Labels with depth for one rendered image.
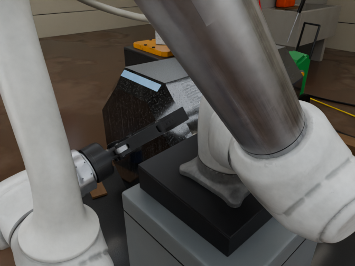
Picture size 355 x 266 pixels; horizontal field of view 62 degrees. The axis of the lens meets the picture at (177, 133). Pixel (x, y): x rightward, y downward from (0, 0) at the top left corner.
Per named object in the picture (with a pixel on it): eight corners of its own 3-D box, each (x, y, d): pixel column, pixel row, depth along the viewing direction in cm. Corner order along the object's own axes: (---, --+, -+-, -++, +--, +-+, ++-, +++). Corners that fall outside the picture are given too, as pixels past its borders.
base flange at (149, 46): (131, 46, 263) (131, 41, 260) (175, 39, 289) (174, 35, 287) (164, 57, 229) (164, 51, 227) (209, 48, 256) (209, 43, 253)
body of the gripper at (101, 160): (92, 184, 62) (129, 162, 66) (102, 183, 54) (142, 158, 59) (74, 153, 61) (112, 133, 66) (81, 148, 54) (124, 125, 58)
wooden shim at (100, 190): (83, 178, 213) (83, 177, 212) (97, 174, 217) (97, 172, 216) (92, 199, 194) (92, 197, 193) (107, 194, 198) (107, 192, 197)
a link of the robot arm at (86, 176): (76, 205, 51) (105, 186, 54) (49, 159, 51) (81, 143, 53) (68, 203, 59) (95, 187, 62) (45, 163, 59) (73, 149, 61)
